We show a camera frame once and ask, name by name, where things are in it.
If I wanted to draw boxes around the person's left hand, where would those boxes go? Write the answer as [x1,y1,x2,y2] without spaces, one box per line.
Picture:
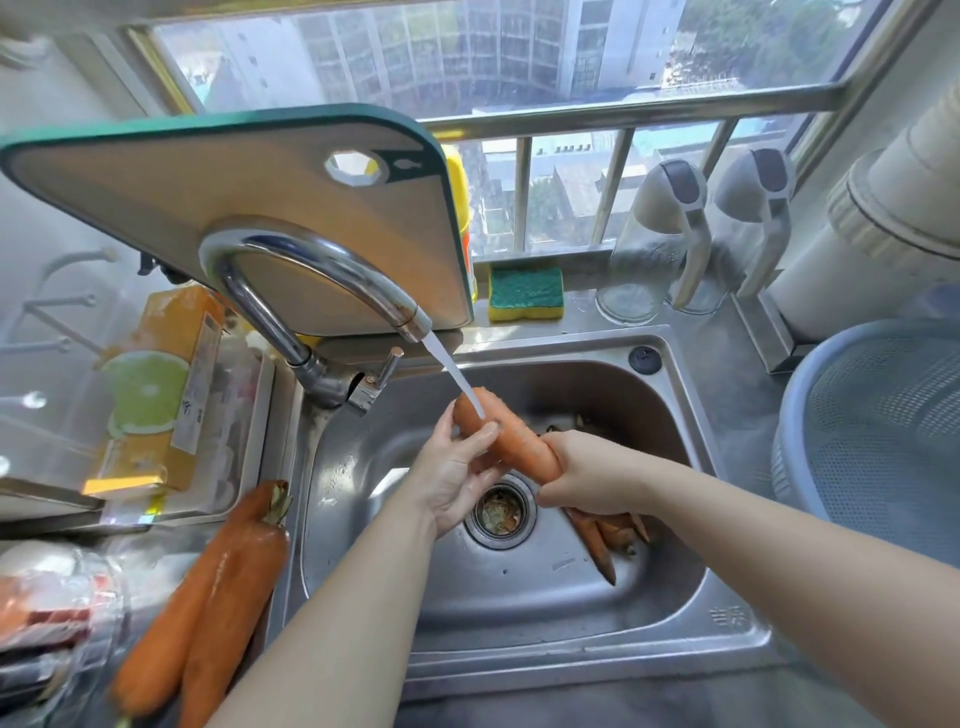
[401,401,508,538]

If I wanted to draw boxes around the person's right hand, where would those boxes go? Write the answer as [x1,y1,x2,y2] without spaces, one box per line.
[535,430,659,519]

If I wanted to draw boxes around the wet orange carrot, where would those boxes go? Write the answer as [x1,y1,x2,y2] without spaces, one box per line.
[452,387,564,486]

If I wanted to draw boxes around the person's left forearm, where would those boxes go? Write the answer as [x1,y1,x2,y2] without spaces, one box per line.
[206,491,444,728]

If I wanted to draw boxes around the person's right forearm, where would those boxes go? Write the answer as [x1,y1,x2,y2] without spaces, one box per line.
[641,453,960,728]

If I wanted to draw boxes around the water stream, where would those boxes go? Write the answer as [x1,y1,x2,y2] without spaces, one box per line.
[420,331,489,421]

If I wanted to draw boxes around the round sink drain strainer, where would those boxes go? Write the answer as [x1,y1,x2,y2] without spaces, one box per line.
[464,474,539,552]

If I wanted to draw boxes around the short stubby carrot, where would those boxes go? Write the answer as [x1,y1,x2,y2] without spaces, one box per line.
[596,513,652,557]

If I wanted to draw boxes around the thin pointed carrot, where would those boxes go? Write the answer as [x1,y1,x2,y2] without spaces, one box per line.
[567,508,618,588]

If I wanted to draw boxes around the yellow green sponge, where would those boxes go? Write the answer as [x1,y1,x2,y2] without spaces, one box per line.
[487,264,566,324]

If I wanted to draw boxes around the stainless steel sink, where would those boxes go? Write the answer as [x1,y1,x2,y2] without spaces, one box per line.
[266,325,789,703]

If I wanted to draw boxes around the clear plastic tray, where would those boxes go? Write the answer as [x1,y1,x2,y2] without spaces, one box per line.
[96,336,276,528]

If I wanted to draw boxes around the chrome curved faucet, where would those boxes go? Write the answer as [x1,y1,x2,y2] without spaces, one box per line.
[198,217,435,418]

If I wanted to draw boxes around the yellow dish soap bottle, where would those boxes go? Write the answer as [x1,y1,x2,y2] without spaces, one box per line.
[441,144,480,303]

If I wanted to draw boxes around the glass bottle with grey spout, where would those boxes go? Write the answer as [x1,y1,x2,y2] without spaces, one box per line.
[595,159,713,328]
[669,147,797,317]

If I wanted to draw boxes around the orange box with lime picture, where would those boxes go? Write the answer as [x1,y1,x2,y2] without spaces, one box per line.
[81,284,227,501]

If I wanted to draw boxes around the long orange carrot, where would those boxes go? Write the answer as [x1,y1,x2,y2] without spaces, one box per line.
[111,480,292,718]
[177,523,292,728]

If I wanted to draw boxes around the blue plastic colander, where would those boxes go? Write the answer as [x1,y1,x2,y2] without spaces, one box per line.
[770,318,960,569]

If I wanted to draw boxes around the metal window railing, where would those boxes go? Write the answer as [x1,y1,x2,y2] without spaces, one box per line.
[418,82,850,261]

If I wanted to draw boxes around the white drain pipe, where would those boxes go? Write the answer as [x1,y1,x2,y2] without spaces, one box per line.
[768,81,960,344]

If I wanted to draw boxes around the green rimmed cutting board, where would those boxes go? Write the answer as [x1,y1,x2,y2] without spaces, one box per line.
[0,103,475,339]

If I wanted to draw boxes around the plastic wrapped food package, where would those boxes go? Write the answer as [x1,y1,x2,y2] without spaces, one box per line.
[0,540,130,708]

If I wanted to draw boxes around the white wall hook rack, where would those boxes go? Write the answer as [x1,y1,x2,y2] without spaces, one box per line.
[0,247,121,363]

